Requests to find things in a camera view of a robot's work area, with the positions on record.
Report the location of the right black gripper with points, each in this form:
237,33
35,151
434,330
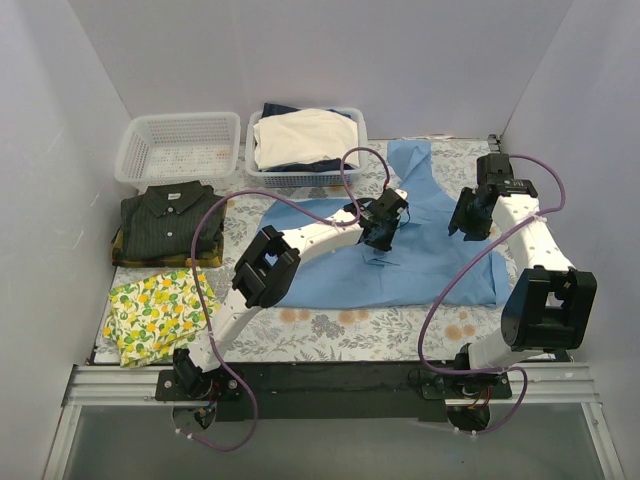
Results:
465,220

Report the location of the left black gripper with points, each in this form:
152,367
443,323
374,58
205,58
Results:
377,232

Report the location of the light blue long sleeve shirt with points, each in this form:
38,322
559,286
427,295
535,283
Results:
422,261

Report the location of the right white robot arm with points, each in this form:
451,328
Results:
550,305

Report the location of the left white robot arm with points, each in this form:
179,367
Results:
264,273

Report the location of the right white plastic basket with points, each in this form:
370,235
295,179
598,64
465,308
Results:
297,179

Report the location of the white plastic basket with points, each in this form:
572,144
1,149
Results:
297,179
177,148

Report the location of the navy folded garment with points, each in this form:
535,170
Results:
310,165

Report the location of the cream folded garment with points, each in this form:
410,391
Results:
305,137

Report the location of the floral table mat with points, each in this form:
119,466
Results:
287,334

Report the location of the left white plastic basket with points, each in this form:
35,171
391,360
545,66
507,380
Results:
177,148

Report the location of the dark striped folded shirt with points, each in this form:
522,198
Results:
162,221

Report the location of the lemon print folded shirt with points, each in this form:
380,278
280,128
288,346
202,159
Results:
150,318

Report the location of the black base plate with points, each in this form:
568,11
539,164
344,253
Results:
327,390

